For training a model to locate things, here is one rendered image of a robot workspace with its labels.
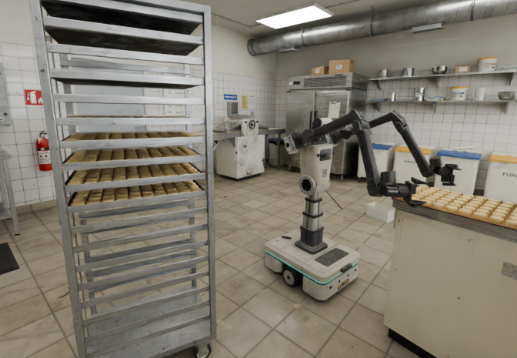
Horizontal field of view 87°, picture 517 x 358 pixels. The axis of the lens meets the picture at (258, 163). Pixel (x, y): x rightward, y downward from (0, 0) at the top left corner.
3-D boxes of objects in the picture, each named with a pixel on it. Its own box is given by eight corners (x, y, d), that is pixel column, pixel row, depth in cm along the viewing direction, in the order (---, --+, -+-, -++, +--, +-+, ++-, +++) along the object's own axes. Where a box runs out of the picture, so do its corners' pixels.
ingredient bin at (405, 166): (388, 189, 490) (394, 146, 475) (398, 182, 538) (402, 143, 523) (423, 195, 456) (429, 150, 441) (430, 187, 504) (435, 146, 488)
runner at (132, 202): (210, 193, 141) (210, 188, 141) (212, 195, 139) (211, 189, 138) (61, 212, 113) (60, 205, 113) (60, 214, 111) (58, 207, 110)
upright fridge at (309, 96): (359, 175, 588) (368, 76, 547) (341, 183, 521) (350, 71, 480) (304, 165, 678) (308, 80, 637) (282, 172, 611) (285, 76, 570)
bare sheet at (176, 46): (185, 57, 159) (184, 55, 159) (202, 43, 124) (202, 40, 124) (60, 45, 133) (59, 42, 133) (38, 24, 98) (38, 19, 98)
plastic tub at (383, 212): (395, 219, 353) (397, 207, 350) (387, 223, 340) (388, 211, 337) (374, 212, 377) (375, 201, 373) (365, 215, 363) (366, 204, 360)
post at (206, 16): (215, 333, 155) (208, 8, 122) (216, 337, 153) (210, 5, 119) (209, 335, 154) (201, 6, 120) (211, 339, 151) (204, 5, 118)
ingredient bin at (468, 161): (430, 196, 450) (437, 150, 434) (437, 189, 496) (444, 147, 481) (471, 204, 414) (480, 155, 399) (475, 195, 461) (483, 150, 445)
